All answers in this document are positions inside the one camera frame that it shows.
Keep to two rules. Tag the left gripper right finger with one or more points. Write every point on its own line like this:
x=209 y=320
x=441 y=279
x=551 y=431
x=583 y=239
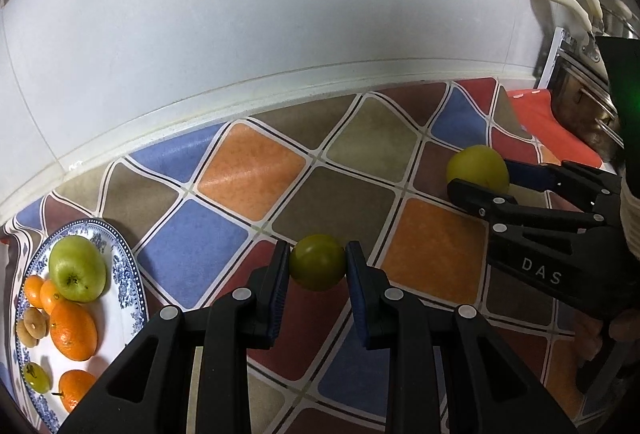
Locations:
x=446 y=358

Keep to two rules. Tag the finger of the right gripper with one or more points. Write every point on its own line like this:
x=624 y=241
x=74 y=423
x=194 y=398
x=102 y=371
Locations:
x=588 y=188
x=510 y=219

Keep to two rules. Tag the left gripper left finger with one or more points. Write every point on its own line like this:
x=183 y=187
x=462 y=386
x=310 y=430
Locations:
x=179 y=355

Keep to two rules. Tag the yellow-green pear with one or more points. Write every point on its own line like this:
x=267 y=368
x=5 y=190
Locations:
x=481 y=165

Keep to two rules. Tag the large orange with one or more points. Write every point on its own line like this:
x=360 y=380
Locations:
x=73 y=331
x=73 y=386

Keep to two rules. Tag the small green persimmon front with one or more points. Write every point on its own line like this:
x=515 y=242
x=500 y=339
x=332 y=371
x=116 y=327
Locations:
x=36 y=378

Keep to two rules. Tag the small green persimmon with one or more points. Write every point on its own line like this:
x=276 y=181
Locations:
x=36 y=378
x=318 y=262

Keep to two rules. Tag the brown kiwi back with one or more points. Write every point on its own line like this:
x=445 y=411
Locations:
x=34 y=322

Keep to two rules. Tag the brown kiwi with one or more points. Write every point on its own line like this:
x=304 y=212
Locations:
x=27 y=333
x=34 y=322

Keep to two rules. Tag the brown kiwi front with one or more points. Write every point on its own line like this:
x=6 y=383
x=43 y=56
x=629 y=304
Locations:
x=27 y=333

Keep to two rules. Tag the green apple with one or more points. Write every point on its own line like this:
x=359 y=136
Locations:
x=77 y=269

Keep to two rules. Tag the small orange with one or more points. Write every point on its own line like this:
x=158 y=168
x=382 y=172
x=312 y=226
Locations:
x=32 y=288
x=50 y=296

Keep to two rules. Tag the small green persimmon back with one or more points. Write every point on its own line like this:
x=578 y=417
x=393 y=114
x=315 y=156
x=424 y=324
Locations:
x=318 y=262

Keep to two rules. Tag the blue white porcelain plate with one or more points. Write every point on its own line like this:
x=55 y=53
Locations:
x=119 y=313

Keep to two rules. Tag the steel pot lower rack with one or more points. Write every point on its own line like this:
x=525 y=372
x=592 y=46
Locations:
x=581 y=103

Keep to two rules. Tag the red striped cloth mat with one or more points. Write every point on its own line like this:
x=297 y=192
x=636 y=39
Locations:
x=533 y=108

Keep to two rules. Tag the white pot rack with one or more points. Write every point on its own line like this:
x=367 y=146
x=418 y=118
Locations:
x=561 y=41

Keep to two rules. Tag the colourful diamond pattern mat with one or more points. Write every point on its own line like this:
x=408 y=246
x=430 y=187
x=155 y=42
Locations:
x=201 y=211

